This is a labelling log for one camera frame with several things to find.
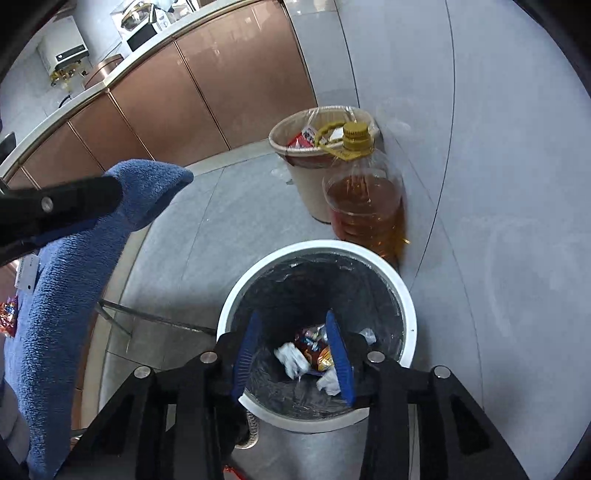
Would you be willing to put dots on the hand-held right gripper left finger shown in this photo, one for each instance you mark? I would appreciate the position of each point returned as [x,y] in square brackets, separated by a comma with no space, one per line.
[244,360]

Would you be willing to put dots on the small white box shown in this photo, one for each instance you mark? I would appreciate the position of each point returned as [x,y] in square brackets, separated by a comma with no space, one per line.
[27,272]

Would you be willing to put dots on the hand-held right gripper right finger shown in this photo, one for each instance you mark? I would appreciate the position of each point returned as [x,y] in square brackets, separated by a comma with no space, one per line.
[344,369]

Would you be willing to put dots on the copper lower kitchen cabinets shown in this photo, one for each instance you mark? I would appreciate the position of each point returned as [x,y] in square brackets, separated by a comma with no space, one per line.
[207,83]

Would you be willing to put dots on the white water heater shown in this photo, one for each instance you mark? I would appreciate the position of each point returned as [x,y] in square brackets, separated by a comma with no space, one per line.
[62,46]

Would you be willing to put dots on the white tissue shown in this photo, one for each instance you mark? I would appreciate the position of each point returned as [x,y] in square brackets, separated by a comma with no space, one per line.
[328,383]
[367,336]
[291,357]

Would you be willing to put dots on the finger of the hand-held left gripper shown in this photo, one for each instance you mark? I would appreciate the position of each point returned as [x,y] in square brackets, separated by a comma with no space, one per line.
[69,198]

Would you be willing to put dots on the cooking oil bottle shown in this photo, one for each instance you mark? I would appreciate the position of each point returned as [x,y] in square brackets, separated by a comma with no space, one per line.
[364,207]

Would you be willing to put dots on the beige waste bin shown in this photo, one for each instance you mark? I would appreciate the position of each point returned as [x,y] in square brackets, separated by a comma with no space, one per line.
[304,184]

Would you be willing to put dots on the person's grey shoe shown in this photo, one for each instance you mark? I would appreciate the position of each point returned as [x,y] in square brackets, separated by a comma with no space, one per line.
[251,429]

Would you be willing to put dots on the black bin liner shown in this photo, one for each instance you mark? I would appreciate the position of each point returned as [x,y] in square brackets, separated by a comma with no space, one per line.
[300,286]

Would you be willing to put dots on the copper cooking pot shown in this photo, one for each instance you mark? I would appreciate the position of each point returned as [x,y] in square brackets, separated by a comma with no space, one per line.
[104,69]

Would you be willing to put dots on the red white packet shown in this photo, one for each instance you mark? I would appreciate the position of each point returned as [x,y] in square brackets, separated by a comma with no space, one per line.
[301,138]

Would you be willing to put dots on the blue towel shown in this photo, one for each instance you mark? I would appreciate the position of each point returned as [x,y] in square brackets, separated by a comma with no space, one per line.
[60,286]

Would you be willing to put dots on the white rimmed blue waste bin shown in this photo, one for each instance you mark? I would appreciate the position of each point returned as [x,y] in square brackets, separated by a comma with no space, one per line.
[323,247]

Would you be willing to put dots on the white microwave oven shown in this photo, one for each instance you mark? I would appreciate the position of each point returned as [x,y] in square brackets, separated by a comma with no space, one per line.
[143,37]

